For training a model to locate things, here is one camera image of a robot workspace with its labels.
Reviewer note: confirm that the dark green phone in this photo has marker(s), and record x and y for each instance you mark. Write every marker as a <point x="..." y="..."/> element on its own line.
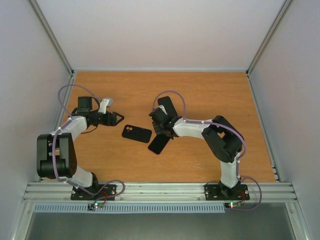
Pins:
<point x="168" y="105"/>

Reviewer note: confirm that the aluminium front rail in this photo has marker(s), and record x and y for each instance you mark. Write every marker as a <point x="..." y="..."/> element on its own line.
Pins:
<point x="154" y="192"/>

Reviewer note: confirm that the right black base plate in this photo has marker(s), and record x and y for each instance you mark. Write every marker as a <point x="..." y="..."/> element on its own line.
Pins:
<point x="216" y="191"/>

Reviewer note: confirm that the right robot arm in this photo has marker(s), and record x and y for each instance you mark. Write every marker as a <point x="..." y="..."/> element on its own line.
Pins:
<point x="224" y="141"/>

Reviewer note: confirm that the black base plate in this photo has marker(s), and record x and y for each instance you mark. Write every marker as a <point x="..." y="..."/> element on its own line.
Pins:
<point x="216" y="191"/>
<point x="79" y="195"/>

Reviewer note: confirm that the pink phone black screen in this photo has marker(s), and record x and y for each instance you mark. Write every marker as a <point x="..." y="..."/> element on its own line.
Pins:
<point x="158" y="143"/>

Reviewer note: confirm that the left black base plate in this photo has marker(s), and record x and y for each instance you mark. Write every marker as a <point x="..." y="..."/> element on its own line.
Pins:
<point x="79" y="195"/>

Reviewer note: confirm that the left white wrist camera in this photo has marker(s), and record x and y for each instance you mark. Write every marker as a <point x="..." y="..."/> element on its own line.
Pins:
<point x="104" y="104"/>

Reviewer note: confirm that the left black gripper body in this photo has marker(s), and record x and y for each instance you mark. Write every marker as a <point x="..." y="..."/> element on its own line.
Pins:
<point x="106" y="122"/>

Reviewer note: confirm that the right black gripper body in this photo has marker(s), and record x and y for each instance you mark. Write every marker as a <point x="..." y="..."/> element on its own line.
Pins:
<point x="158" y="125"/>

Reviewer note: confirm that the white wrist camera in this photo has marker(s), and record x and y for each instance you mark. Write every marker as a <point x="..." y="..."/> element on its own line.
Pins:
<point x="163" y="109"/>
<point x="104" y="104"/>

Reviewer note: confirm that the black phone case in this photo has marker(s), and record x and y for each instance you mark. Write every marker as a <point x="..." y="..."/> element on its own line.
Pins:
<point x="168" y="106"/>
<point x="136" y="133"/>

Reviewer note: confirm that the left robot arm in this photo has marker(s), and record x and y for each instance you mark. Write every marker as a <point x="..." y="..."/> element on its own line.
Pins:
<point x="55" y="152"/>

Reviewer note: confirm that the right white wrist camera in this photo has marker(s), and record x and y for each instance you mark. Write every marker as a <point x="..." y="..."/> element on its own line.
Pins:
<point x="163" y="109"/>

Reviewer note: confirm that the grey slotted cable duct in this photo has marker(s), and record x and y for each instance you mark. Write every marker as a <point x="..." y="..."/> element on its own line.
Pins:
<point x="130" y="208"/>

